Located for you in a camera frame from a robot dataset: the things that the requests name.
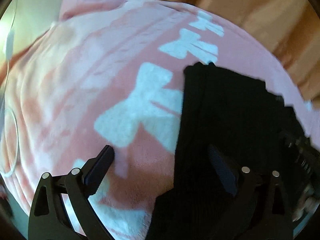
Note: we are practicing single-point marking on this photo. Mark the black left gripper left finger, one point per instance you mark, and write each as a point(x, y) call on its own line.
point(48, 216)

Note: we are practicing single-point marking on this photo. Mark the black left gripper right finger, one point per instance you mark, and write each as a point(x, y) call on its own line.
point(252, 202)

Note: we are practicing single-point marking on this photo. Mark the black garment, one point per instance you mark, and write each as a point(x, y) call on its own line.
point(229, 112)

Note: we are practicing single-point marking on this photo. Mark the person's right hand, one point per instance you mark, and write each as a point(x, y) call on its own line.
point(306, 203)

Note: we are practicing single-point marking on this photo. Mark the pink fleece blanket white bows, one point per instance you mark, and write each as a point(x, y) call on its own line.
point(117, 78)

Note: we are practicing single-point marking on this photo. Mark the orange curtain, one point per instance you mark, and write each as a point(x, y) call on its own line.
point(287, 28)

